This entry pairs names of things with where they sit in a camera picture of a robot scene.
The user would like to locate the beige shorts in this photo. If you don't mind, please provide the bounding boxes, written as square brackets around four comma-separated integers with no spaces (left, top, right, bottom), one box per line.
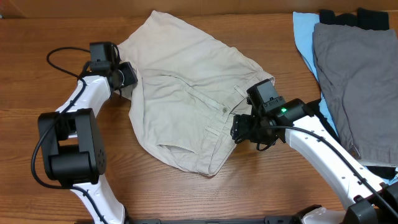
[118,11,272,176]

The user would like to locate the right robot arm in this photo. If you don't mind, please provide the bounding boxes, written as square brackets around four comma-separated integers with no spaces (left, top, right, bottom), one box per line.
[231,98,397,223]

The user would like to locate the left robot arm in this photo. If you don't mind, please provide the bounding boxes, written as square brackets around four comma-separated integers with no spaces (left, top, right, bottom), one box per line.
[34,62,137,223]

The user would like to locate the light blue garment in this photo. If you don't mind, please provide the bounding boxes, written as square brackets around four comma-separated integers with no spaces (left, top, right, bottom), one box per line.
[293,12,397,185]

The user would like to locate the grey shorts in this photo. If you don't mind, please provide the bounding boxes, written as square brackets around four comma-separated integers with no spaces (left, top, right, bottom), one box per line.
[312,22,398,167]

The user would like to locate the black garment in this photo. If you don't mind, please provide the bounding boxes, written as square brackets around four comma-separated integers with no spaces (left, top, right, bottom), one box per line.
[306,7,398,181]

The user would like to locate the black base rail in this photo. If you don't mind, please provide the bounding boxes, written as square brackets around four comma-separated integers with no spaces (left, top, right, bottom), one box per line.
[129,215,302,224]

